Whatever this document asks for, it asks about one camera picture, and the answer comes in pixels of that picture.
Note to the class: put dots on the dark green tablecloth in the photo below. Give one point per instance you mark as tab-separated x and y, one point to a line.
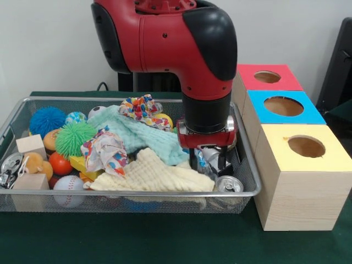
165	242
343	115

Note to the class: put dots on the mint green cloth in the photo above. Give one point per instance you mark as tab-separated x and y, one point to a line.
137	132

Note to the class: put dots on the silver drink can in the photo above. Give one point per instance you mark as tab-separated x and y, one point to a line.
228	183

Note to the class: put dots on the clear plastic bottle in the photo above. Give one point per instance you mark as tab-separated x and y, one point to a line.
202	159

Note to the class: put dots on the black chair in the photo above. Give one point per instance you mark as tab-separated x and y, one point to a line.
338	68

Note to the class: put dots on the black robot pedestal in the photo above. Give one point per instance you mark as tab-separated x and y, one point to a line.
154	82

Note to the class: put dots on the cream cloth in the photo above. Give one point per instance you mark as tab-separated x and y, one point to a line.
154	176

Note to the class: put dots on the green spiky ball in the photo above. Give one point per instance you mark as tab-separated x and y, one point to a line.
72	138

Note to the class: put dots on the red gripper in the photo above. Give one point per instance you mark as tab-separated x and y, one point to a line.
206	140

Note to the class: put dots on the wooden box with three holes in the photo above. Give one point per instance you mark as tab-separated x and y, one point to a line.
302	198

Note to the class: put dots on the baseball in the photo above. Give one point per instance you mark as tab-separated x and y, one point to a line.
68	189

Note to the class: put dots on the blue spiky ball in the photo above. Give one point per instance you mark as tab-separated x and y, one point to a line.
46	121

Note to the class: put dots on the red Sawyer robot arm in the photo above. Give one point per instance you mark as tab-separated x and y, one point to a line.
165	41

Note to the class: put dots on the white cloth with colourful dots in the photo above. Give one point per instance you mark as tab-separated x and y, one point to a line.
140	108
101	151

